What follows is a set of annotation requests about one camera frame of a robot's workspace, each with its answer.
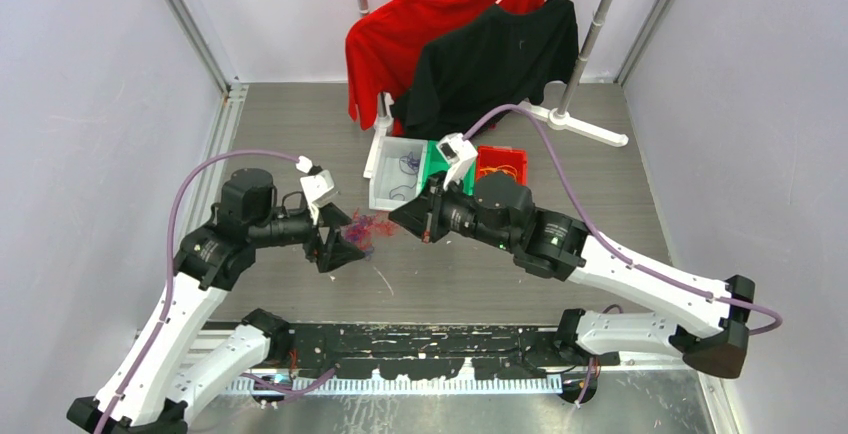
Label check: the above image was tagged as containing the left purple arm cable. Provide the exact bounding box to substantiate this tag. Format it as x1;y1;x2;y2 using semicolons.
92;149;339;434

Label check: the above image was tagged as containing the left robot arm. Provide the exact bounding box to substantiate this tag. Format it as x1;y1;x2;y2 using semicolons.
66;166;364;433

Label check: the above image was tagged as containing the white clothes rack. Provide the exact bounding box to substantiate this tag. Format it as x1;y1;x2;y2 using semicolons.
362;0;629;179

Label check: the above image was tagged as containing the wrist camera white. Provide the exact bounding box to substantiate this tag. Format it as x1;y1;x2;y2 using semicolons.
295;156;339;226
437;133;478;191

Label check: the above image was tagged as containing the red plastic bin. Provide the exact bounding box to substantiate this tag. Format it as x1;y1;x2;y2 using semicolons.
475;145;528;185

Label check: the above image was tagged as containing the red t-shirt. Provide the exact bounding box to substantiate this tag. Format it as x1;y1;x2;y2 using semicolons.
344;0;549;138

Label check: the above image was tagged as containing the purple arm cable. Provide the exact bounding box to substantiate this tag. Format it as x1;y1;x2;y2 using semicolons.
92;149;339;434
463;104;784;407

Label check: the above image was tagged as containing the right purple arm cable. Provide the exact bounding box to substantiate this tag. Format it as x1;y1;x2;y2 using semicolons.
463;104;784;407

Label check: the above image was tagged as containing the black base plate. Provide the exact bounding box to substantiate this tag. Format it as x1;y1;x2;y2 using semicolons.
258;323;589;381

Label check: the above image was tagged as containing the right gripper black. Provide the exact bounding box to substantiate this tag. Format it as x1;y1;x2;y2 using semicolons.
389;169;515;251

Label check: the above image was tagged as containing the yellow cable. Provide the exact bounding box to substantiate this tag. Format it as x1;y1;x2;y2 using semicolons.
480;164;525;182

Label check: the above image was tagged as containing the purple red cable bundle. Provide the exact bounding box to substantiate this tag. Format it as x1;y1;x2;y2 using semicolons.
339;212;400;259

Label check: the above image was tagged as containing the black t-shirt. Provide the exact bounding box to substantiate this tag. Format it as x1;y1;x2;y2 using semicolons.
392;0;579;140

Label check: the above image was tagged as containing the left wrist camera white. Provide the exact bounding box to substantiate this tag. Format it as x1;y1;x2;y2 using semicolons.
295;156;339;226

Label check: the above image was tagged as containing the white plastic bin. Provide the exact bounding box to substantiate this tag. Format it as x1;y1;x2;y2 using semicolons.
369;137;427;211

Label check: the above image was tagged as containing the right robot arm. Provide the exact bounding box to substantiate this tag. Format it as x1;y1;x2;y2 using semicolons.
389;172;756;379

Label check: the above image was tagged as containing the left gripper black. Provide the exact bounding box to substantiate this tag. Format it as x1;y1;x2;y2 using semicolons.
249;201;365;270

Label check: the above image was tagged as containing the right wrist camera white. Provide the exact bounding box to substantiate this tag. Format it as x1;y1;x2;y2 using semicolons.
437;133;478;191

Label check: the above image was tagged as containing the green plastic bin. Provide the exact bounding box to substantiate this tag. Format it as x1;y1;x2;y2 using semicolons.
418;140;476;195

